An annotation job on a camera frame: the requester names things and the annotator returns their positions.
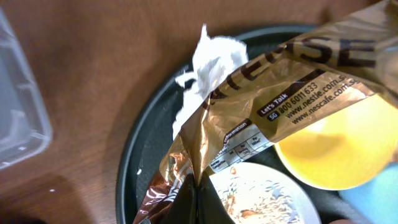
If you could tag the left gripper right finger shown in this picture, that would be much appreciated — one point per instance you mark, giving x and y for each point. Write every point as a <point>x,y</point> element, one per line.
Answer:
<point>210,210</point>

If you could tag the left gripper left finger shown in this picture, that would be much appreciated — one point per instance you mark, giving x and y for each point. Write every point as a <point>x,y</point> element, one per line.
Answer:
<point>184,207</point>

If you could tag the white tissue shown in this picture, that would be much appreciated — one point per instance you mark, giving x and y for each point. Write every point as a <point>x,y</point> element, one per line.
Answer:
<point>213,60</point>

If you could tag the gold coffee sachet wrapper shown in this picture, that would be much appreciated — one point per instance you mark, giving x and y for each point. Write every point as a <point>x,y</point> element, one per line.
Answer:
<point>304,80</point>

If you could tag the clear plastic waste bin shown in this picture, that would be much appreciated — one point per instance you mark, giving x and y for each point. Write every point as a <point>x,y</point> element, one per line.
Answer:
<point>25,126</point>

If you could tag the grey plate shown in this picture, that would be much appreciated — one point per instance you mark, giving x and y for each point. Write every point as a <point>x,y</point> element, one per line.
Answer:
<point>302,202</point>

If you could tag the food scraps on plate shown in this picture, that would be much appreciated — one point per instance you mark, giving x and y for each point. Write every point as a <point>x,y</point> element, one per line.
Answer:
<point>250,199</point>

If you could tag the round black serving tray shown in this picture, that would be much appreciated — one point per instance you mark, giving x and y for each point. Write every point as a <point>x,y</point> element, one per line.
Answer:
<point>151,136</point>

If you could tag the yellow bowl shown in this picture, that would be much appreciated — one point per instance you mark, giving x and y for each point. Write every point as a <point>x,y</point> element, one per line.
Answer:
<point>345,149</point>

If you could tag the blue cup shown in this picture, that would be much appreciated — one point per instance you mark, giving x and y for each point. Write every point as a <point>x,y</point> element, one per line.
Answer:
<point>376,200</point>

